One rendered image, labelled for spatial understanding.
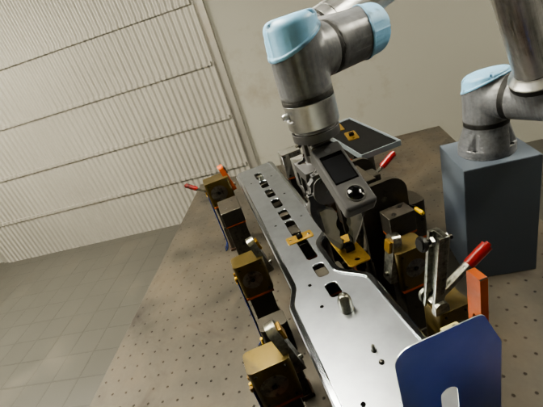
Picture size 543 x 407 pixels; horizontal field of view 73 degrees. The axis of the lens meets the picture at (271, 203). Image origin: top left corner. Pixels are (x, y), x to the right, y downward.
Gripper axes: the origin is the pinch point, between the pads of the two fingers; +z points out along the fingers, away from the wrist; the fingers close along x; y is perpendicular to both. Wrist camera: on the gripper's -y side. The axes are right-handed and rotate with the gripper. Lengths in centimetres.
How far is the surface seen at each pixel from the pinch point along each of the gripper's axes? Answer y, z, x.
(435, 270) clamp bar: -2.0, 12.1, -14.2
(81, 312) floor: 214, 124, 157
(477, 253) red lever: -1.1, 13.2, -23.6
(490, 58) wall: 207, 47, -213
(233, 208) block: 76, 23, 16
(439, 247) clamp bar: -2.4, 6.9, -15.0
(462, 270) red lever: -1.1, 15.8, -20.2
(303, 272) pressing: 30.2, 26.5, 4.4
